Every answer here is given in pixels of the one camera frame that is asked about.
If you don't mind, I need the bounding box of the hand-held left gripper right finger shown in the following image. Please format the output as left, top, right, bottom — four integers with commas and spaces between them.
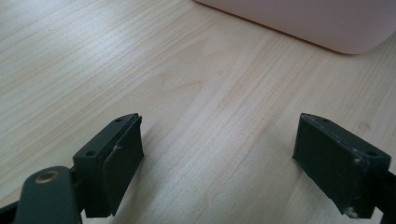
291, 112, 392, 219

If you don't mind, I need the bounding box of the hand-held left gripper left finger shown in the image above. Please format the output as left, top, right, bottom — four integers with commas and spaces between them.
72, 112, 145, 218

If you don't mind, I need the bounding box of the pink storage box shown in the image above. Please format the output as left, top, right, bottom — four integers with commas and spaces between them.
194, 0, 396, 56

